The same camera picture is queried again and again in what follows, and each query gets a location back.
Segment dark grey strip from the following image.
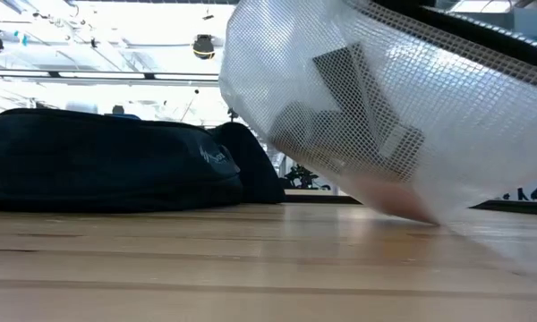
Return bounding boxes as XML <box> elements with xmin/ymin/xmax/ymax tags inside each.
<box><xmin>311</xmin><ymin>42</ymin><xmax>427</xmax><ymax>180</ymax></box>

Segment dark navy duffel bag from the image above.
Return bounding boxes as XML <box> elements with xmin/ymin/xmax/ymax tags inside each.
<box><xmin>0</xmin><ymin>107</ymin><xmax>287</xmax><ymax>214</ymax></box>

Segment clear mesh zip pouch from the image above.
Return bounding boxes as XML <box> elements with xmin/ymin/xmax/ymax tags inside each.
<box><xmin>217</xmin><ymin>0</ymin><xmax>537</xmax><ymax>269</ymax></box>

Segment distant black robot arms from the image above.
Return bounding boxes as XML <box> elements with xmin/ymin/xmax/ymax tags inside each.
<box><xmin>280</xmin><ymin>164</ymin><xmax>333</xmax><ymax>191</ymax></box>

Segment black ceiling dome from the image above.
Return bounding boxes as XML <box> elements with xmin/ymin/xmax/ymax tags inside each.
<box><xmin>192</xmin><ymin>34</ymin><xmax>217</xmax><ymax>61</ymax></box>

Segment long ceiling light strip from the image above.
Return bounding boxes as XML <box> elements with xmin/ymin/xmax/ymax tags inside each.
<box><xmin>0</xmin><ymin>69</ymin><xmax>221</xmax><ymax>86</ymax></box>

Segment white cylinder tank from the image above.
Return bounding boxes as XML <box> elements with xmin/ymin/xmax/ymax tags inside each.
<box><xmin>64</xmin><ymin>100</ymin><xmax>100</xmax><ymax>114</ymax></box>

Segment black metal table frame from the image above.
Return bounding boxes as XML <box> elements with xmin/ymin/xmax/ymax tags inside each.
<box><xmin>285</xmin><ymin>193</ymin><xmax>537</xmax><ymax>216</ymax></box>

